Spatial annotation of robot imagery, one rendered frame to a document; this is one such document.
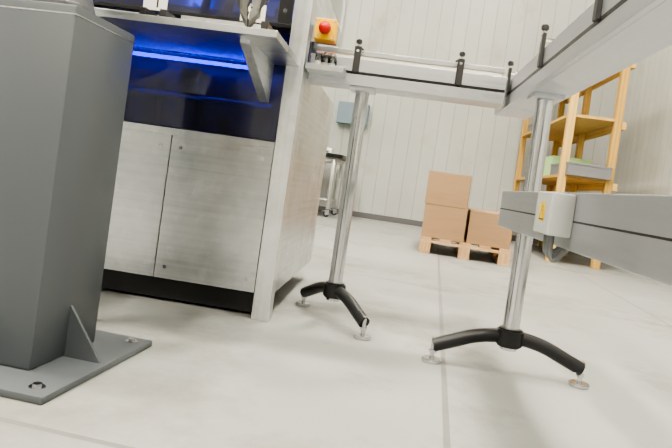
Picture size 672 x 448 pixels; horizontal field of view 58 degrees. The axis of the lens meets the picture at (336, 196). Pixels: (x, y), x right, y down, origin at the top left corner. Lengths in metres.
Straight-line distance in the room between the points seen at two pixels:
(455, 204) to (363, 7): 5.00
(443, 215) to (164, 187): 3.42
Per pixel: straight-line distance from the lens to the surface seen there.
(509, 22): 9.48
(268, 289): 2.08
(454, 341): 1.91
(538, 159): 1.89
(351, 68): 2.16
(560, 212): 1.32
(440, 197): 5.22
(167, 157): 2.15
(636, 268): 1.01
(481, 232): 5.24
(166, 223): 2.15
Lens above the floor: 0.51
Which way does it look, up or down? 1 degrees down
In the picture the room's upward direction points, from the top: 8 degrees clockwise
